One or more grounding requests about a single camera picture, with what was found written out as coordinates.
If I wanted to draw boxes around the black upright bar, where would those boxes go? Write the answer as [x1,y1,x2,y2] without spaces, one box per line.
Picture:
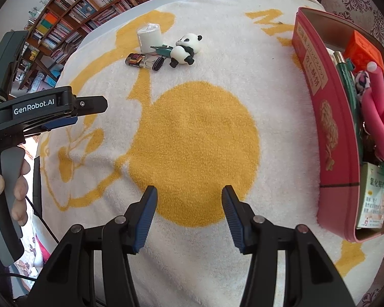
[33,156,43,210]

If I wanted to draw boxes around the pink knotted foam toy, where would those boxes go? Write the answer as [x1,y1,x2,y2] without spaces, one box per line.
[361,61,384,162]

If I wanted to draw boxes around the white and yellow towel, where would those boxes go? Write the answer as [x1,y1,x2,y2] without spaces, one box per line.
[35,0,368,298]

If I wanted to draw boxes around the wooden bookshelf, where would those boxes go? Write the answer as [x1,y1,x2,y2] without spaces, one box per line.
[19,0,186,68]

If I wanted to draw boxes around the small dark orange cube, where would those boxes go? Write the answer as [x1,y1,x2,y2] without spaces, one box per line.
[343,31,384,72]

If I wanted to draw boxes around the white tape roll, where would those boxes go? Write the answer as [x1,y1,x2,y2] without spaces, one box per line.
[136,23,164,55]

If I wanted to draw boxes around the person's left hand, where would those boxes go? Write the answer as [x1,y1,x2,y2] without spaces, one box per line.
[0,160,31,237]

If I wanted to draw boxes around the brown keychain charm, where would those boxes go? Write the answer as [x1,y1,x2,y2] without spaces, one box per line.
[361,122,381,163]

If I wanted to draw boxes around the rows of books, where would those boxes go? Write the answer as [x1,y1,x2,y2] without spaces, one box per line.
[29,0,141,58]

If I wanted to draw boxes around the black cable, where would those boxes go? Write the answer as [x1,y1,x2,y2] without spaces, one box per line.
[25,195,60,244]

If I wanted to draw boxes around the red tin box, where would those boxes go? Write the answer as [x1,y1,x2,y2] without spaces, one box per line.
[291,6,384,243]

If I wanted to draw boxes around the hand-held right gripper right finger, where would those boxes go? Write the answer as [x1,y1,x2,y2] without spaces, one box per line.
[222,185,348,307]

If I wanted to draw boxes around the printed lighter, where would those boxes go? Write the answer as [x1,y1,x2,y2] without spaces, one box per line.
[125,53,154,70]

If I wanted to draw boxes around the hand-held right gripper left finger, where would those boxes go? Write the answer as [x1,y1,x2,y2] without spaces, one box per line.
[35,185,158,307]

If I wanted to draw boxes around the green white medicine box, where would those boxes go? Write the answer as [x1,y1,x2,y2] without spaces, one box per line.
[355,162,384,230]

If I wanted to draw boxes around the pink printed blanket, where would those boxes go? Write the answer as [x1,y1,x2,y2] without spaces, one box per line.
[14,230,52,282]

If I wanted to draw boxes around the leopard plush hair tie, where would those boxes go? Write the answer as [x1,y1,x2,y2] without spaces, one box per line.
[354,70,372,98]

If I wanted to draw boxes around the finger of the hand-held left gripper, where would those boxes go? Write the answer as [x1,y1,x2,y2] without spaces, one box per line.
[72,95,108,117]
[40,116,78,132]

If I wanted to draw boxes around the panda figure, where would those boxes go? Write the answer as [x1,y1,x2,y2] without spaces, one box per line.
[169,34,203,68]

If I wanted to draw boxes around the dark green pen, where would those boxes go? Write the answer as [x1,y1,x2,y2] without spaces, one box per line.
[333,50,364,125]

